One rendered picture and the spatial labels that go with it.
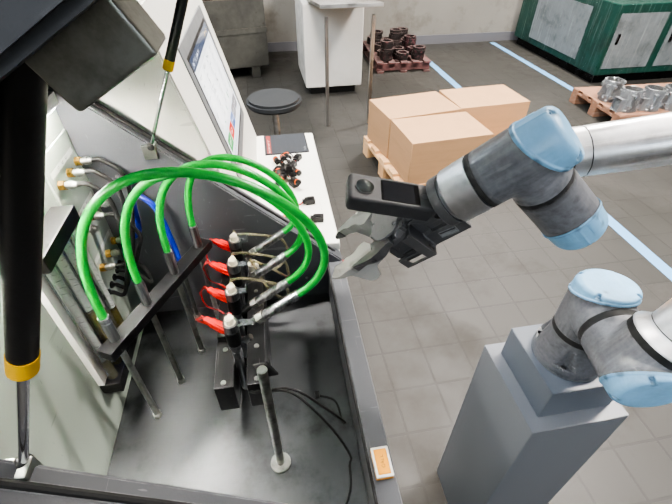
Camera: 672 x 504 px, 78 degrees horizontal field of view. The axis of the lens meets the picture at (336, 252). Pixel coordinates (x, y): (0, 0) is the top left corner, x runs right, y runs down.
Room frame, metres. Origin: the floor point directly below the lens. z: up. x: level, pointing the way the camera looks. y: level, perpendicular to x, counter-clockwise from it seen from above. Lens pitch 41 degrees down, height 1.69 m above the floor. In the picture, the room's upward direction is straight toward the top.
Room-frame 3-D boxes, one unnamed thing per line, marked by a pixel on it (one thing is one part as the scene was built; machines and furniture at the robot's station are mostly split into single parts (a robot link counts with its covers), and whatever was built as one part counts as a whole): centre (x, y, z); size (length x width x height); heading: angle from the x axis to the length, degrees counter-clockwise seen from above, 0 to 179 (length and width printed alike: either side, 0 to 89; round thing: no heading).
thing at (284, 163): (1.23, 0.16, 1.01); 0.23 x 0.11 x 0.06; 9
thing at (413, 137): (3.06, -0.96, 0.24); 1.30 x 0.89 x 0.47; 104
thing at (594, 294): (0.56, -0.53, 1.07); 0.13 x 0.12 x 0.14; 179
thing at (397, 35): (5.96, -0.78, 0.19); 1.10 x 0.72 x 0.37; 10
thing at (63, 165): (0.68, 0.49, 1.20); 0.13 x 0.03 x 0.31; 9
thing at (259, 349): (0.60, 0.21, 0.91); 0.34 x 0.10 x 0.15; 9
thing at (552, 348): (0.57, -0.53, 0.95); 0.15 x 0.15 x 0.10
